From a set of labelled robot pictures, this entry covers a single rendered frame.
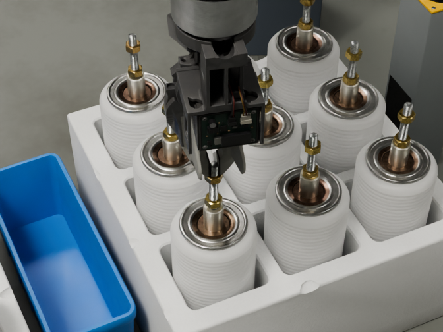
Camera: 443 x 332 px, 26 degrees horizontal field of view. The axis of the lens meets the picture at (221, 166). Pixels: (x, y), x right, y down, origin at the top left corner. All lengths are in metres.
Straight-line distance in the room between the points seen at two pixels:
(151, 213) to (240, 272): 0.15
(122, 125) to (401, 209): 0.35
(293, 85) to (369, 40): 0.45
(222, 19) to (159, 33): 0.91
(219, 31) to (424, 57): 0.55
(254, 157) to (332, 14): 0.66
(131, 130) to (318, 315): 0.32
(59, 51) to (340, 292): 0.76
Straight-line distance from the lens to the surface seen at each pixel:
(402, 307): 1.24
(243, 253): 1.04
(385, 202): 1.13
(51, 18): 1.76
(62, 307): 1.31
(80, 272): 1.34
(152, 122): 1.19
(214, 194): 1.01
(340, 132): 1.18
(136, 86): 1.19
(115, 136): 1.21
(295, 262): 1.12
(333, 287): 1.12
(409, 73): 1.35
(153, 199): 1.13
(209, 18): 0.80
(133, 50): 1.15
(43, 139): 1.53
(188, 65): 0.89
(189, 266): 1.05
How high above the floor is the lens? 1.06
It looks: 46 degrees down
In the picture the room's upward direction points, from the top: straight up
